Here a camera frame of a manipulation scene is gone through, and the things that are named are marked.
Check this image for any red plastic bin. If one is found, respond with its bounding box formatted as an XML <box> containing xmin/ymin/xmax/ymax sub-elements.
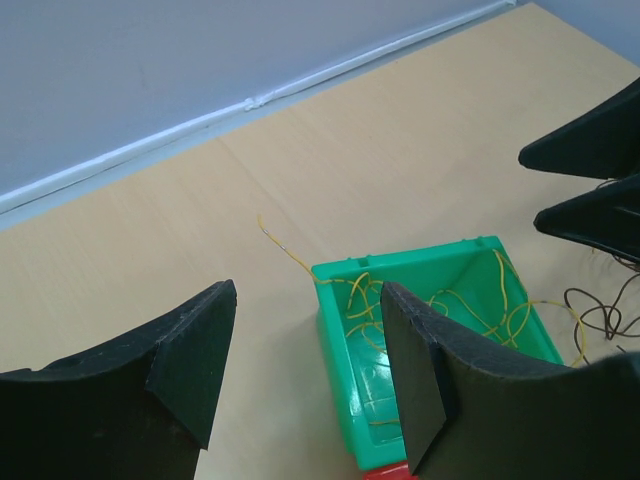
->
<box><xmin>362</xmin><ymin>461</ymin><xmax>418</xmax><ymax>480</ymax></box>

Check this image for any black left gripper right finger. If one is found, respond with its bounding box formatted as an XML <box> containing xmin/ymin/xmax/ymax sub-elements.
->
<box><xmin>381</xmin><ymin>282</ymin><xmax>639</xmax><ymax>479</ymax></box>

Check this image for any yellow thin wire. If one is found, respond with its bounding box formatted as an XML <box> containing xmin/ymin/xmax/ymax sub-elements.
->
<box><xmin>257</xmin><ymin>214</ymin><xmax>589</xmax><ymax>426</ymax></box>

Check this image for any far green plastic bin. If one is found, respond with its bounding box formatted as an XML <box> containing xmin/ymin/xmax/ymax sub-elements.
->
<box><xmin>311</xmin><ymin>236</ymin><xmax>562</xmax><ymax>471</ymax></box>

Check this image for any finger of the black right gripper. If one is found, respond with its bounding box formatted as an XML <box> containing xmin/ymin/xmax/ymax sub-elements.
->
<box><xmin>518</xmin><ymin>80</ymin><xmax>639</xmax><ymax>179</ymax></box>
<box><xmin>533</xmin><ymin>174</ymin><xmax>639</xmax><ymax>263</ymax></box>

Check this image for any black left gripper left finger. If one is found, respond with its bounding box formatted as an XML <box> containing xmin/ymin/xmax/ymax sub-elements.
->
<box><xmin>1</xmin><ymin>280</ymin><xmax>236</xmax><ymax>479</ymax></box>

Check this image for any dark brown thin wire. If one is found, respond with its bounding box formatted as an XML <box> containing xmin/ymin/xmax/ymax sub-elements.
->
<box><xmin>563</xmin><ymin>179</ymin><xmax>640</xmax><ymax>354</ymax></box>

